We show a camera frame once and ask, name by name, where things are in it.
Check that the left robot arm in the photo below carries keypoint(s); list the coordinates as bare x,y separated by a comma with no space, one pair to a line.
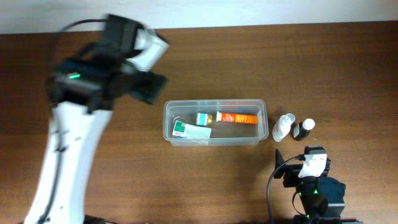
82,92

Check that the dark bottle white cap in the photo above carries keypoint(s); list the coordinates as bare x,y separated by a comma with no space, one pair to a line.
302,130

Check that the orange tablet tube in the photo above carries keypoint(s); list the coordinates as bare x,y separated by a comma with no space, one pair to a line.
236,118

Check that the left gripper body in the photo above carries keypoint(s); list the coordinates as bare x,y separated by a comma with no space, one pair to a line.
139,84

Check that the white bottle clear cap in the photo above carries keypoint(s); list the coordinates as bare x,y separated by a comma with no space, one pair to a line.
282,127

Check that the small blue-label gold-cap bottle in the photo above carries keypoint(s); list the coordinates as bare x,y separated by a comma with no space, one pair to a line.
204,119

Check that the white green medicine box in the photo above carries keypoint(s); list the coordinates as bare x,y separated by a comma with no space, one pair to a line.
188,131

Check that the clear plastic container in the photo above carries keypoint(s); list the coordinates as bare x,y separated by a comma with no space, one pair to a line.
222,133

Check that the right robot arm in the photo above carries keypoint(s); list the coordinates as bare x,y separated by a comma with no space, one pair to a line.
321,196

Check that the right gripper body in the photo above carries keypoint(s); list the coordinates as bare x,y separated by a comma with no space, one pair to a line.
292,172

